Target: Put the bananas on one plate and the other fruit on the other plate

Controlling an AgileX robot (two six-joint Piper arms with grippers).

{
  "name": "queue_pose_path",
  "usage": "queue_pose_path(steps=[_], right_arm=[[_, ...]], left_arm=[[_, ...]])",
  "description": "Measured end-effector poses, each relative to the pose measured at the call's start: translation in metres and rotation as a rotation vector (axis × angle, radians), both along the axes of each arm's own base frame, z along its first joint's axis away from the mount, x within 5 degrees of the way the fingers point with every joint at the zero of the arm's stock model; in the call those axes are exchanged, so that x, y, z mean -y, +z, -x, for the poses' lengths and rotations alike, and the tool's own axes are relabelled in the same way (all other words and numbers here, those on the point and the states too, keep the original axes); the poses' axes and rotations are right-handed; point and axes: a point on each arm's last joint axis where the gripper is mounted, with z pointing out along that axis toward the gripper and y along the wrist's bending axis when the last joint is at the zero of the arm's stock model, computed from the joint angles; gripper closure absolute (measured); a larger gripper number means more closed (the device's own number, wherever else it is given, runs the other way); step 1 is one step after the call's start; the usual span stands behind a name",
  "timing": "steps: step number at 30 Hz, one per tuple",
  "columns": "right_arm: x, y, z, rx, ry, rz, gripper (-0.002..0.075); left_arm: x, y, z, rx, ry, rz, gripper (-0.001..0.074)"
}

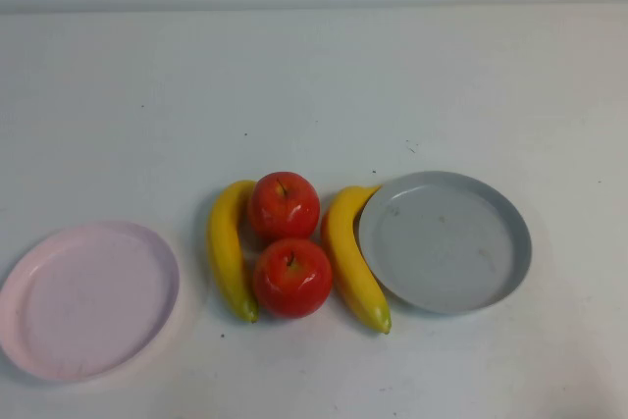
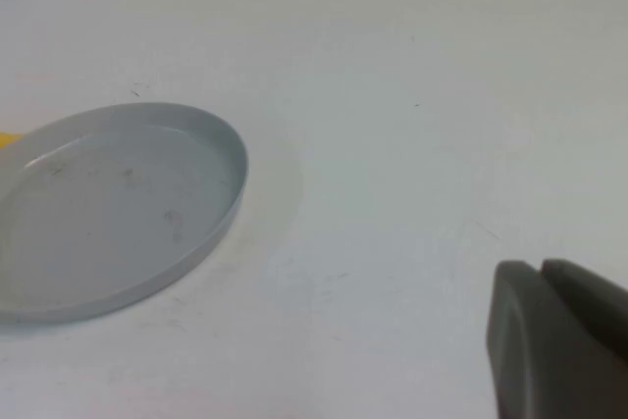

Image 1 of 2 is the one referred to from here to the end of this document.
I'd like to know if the pink round plate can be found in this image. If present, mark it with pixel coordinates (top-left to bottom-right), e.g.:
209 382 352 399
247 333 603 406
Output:
0 220 182 382

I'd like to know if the yellow banana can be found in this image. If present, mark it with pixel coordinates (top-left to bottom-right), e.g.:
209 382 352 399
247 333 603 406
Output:
321 184 393 336
206 179 260 325

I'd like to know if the red apple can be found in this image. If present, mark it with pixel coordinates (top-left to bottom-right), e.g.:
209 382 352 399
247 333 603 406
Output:
246 171 322 245
252 237 335 320

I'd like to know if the grey round plate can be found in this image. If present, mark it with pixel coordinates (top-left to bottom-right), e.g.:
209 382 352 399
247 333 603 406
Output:
358 171 534 316

